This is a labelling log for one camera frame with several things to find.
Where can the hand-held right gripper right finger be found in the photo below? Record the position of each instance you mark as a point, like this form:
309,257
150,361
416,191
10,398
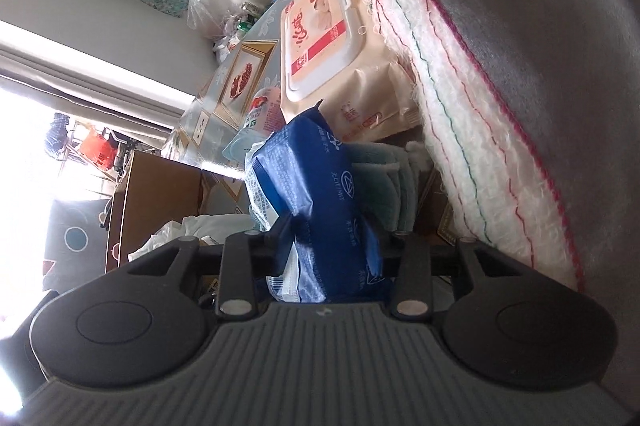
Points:
411,266

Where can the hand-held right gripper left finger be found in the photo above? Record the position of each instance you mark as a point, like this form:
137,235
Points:
272,240

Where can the teal checked towel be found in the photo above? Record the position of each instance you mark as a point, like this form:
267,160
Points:
380,186

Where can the blue and white packet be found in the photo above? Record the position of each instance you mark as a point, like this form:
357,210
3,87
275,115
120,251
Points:
320,166

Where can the brown cardboard box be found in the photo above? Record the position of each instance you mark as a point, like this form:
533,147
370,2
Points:
150,191

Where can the white plastic bag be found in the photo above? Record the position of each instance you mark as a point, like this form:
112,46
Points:
210,226

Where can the white towel with coloured stripes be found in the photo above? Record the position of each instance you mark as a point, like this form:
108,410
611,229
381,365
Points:
470,121

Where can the beige wet wipes pack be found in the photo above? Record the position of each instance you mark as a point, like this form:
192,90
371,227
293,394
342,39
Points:
350,96

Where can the metal drying rack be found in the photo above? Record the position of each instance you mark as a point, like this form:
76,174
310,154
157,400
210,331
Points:
117,156

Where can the grey quilt with circles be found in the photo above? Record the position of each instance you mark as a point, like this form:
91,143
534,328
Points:
75,256

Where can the orange plastic bag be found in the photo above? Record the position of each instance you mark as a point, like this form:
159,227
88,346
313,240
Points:
95,149

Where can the clear plastic bag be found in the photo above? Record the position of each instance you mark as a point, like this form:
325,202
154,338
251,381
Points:
205,16

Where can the blue plaid cloth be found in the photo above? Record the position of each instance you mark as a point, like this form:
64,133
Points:
57,134

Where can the white curtain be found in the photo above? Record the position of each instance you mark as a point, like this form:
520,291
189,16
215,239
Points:
75,71

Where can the grey cloth with yellow patch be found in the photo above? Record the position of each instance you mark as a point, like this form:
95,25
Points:
575,56

